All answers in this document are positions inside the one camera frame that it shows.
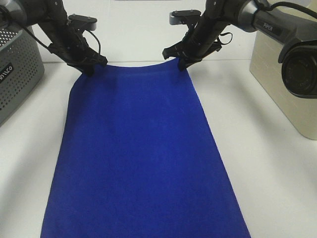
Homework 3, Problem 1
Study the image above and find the black cable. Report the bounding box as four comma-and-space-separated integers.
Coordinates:
212, 31, 234, 47

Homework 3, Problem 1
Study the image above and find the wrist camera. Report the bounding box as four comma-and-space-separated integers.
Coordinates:
169, 9, 201, 27
68, 14, 97, 32

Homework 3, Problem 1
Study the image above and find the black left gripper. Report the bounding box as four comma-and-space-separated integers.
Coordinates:
37, 0, 108, 76

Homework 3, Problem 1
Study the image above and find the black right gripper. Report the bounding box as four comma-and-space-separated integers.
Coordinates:
162, 0, 245, 71

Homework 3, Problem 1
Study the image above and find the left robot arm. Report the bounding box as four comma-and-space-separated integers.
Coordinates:
0, 0, 108, 76

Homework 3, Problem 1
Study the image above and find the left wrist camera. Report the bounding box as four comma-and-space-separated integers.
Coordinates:
68, 14, 97, 32

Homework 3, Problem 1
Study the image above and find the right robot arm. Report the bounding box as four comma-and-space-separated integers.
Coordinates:
162, 0, 317, 99

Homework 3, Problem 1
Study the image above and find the blue towel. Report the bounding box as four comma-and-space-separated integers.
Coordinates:
41, 59, 250, 238

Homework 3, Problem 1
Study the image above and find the grey perforated plastic basket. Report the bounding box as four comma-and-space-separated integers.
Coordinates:
0, 29, 45, 123

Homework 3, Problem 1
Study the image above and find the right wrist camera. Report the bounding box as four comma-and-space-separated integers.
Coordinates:
169, 9, 201, 27

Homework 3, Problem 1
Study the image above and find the beige plastic storage bin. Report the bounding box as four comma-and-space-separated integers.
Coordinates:
250, 31, 317, 140

